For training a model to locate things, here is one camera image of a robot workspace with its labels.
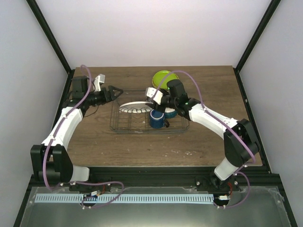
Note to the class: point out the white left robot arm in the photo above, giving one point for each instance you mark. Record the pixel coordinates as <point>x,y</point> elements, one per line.
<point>50,160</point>

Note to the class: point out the lime green plate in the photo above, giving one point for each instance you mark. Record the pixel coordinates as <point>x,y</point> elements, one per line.
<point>158,77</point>

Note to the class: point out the white blue striped plate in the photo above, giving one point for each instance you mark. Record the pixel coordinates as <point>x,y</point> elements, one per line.
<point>136,107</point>

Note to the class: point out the black wire dish rack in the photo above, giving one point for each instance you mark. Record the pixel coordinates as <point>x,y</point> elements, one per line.
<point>130,116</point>

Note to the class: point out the light blue slotted cable duct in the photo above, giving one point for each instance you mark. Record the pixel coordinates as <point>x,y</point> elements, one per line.
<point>127,198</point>

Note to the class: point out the black aluminium frame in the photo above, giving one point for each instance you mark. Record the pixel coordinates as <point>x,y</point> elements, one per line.
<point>182,176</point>

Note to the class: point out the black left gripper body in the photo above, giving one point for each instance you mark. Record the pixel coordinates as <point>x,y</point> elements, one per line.
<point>102,100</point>

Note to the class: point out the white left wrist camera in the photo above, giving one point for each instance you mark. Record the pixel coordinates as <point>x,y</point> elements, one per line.
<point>98,82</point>

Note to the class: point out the dark blue mug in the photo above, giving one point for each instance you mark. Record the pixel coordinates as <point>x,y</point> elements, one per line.
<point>157,120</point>

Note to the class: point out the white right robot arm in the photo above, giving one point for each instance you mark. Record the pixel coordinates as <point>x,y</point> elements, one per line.
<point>239,138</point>

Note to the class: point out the white and teal bowl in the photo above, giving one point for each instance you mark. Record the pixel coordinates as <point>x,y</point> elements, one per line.
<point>170,113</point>

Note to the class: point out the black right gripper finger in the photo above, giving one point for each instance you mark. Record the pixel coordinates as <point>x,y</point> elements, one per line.
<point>158,108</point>
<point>151,102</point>

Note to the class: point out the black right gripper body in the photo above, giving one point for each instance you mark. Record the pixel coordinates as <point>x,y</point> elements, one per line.
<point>169,102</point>

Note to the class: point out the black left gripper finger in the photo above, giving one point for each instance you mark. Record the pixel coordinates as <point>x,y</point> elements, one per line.
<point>114,95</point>
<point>115,89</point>

